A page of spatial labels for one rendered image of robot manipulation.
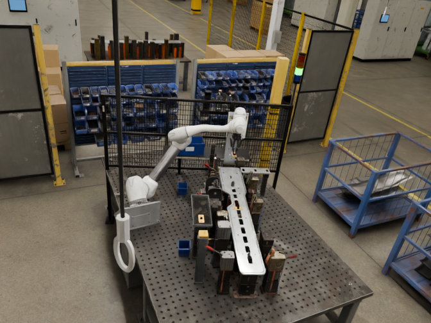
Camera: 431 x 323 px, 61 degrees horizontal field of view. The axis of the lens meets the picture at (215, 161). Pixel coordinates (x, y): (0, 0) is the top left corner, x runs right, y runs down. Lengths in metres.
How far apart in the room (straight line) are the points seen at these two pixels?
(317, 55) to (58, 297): 4.62
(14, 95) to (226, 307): 3.25
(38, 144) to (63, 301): 2.03
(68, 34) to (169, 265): 7.26
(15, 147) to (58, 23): 4.90
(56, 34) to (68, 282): 6.60
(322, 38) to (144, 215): 3.84
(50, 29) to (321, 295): 8.03
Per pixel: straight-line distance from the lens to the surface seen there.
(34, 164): 5.09
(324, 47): 5.96
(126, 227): 0.53
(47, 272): 4.05
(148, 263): 3.00
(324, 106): 6.43
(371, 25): 13.63
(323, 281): 3.13
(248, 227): 2.93
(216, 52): 6.51
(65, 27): 9.40
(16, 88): 4.65
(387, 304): 4.23
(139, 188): 3.26
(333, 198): 5.12
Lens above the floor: 2.86
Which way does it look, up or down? 30 degrees down
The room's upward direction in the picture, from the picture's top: 6 degrees clockwise
